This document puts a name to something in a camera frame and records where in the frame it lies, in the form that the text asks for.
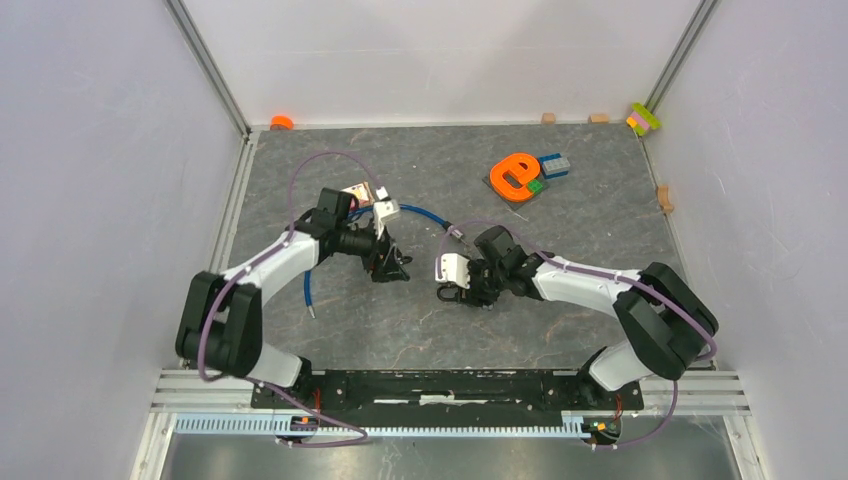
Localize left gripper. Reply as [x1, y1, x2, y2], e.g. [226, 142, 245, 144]
[336, 219, 410, 284]

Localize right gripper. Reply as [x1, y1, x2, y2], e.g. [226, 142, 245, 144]
[454, 255, 506, 311]

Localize black padlock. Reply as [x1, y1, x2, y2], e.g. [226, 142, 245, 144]
[436, 283, 465, 303]

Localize silver key bunch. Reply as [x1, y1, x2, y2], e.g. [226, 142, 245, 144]
[455, 232, 472, 251]

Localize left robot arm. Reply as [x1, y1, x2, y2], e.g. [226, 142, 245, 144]
[175, 188, 410, 408]

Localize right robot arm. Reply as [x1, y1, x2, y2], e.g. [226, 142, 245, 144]
[435, 225, 719, 408]

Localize grey plate under letter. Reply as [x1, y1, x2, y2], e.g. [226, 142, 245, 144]
[482, 176, 549, 209]

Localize pink wooden puzzle box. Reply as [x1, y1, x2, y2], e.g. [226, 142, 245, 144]
[343, 182, 374, 208]

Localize orange letter block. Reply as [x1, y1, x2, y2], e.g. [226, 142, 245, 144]
[487, 152, 541, 187]

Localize green lego brick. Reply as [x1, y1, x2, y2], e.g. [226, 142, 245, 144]
[526, 179, 548, 197]

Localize blue lego brick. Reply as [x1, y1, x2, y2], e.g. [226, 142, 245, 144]
[537, 153, 571, 179]

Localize orange round cap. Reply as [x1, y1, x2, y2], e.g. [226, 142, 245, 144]
[269, 115, 294, 130]

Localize wooden arch piece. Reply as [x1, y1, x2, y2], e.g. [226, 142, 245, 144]
[656, 185, 675, 215]

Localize stacked coloured lego bricks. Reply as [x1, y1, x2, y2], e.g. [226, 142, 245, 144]
[626, 102, 662, 137]

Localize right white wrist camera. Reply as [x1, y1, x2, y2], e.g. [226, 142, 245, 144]
[435, 253, 471, 289]

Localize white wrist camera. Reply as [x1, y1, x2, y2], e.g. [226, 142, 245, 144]
[435, 253, 471, 289]
[372, 186, 401, 239]

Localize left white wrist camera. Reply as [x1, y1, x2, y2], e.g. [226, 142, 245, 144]
[372, 186, 401, 239]

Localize blue cable loop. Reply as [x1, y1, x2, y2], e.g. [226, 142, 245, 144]
[303, 203, 465, 321]

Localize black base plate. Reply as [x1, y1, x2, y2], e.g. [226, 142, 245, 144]
[291, 369, 644, 427]

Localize blue slotted cable duct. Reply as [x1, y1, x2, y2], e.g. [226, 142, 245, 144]
[173, 413, 586, 439]

